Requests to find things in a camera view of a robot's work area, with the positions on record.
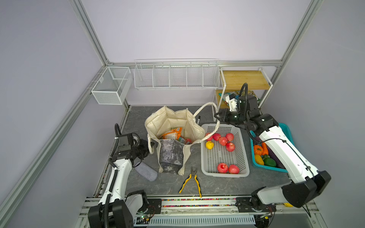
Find teal plastic vegetable basket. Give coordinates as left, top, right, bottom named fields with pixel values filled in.
left=250, top=123, right=294, bottom=173

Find white wire wall basket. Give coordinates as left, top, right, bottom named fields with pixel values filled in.
left=134, top=59, right=221, bottom=90

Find red apple front right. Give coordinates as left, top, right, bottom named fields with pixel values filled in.
left=228, top=165, right=240, bottom=174

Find red apple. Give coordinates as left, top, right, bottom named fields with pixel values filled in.
left=217, top=163, right=229, bottom=173
left=213, top=133, right=221, bottom=141
left=226, top=133, right=234, bottom=142
left=205, top=133, right=213, bottom=141
left=226, top=142, right=235, bottom=152
left=218, top=137, right=229, bottom=146
left=228, top=165, right=240, bottom=174

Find cream canvas tote bag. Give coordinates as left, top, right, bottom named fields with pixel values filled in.
left=144, top=102, right=220, bottom=175

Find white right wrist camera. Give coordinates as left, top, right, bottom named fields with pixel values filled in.
left=224, top=93, right=238, bottom=112

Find grey fabric glasses case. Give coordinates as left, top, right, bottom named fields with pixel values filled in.
left=135, top=162, right=158, bottom=181

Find teal snack bag top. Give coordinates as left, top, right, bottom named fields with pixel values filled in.
left=177, top=137, right=192, bottom=145

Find green bell pepper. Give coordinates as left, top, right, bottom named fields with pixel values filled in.
left=262, top=155, right=277, bottom=168

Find yellow lemon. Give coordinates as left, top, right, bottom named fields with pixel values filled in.
left=205, top=141, right=214, bottom=150

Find red apple centre right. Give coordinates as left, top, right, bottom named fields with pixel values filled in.
left=226, top=142, right=235, bottom=152

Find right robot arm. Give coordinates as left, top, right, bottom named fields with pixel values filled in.
left=214, top=83, right=332, bottom=211

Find small orange pumpkin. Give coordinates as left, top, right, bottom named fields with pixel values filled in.
left=253, top=145, right=263, bottom=156

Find orange snack bag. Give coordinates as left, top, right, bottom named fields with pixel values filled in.
left=161, top=127, right=183, bottom=140

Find white wooden two-tier shelf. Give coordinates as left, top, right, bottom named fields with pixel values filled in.
left=213, top=67, right=273, bottom=109

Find white plastic fruit basket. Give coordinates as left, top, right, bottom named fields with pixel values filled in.
left=201, top=124, right=250, bottom=178

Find orange carrot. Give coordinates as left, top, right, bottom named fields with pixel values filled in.
left=261, top=142, right=269, bottom=156

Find yellow squash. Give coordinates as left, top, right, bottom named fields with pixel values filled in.
left=254, top=154, right=264, bottom=165

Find yellow handled pliers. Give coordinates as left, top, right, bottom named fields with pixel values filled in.
left=179, top=167, right=202, bottom=198

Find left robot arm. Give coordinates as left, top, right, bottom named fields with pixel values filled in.
left=87, top=123, right=153, bottom=228

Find white mesh wall box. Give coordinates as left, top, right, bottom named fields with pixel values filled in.
left=91, top=66, right=133, bottom=105

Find red apple front left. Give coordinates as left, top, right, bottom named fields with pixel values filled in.
left=217, top=163, right=229, bottom=173

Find red apple back left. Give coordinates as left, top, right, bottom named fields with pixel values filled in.
left=205, top=133, right=213, bottom=141

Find red apple back right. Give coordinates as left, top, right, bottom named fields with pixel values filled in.
left=226, top=133, right=234, bottom=142

